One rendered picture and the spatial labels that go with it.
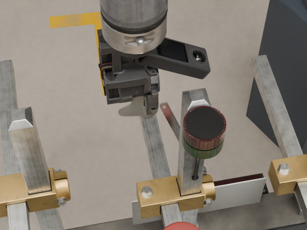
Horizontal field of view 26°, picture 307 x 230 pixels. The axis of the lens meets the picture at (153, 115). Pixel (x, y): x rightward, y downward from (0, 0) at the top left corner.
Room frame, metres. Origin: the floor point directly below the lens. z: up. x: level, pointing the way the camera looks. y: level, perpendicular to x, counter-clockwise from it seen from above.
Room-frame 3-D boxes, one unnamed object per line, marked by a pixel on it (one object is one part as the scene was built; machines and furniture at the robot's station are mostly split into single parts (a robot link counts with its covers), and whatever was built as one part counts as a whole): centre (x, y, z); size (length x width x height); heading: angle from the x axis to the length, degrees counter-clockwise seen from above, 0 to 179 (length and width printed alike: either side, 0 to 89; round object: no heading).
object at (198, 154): (0.51, -0.07, 1.11); 0.06 x 0.06 x 0.02
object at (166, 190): (0.55, -0.04, 0.85); 0.14 x 0.06 x 0.05; 101
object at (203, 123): (0.51, -0.07, 1.03); 0.06 x 0.06 x 0.22; 11
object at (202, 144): (0.51, -0.07, 1.13); 0.06 x 0.06 x 0.02
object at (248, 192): (0.58, -0.09, 0.75); 0.26 x 0.01 x 0.10; 101
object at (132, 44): (0.61, 0.03, 1.23); 0.10 x 0.09 x 0.05; 11
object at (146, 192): (0.54, 0.01, 0.88); 0.02 x 0.02 x 0.01
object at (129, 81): (0.62, 0.03, 1.15); 0.09 x 0.08 x 0.12; 101
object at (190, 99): (0.55, -0.06, 0.90); 0.04 x 0.04 x 0.48; 11
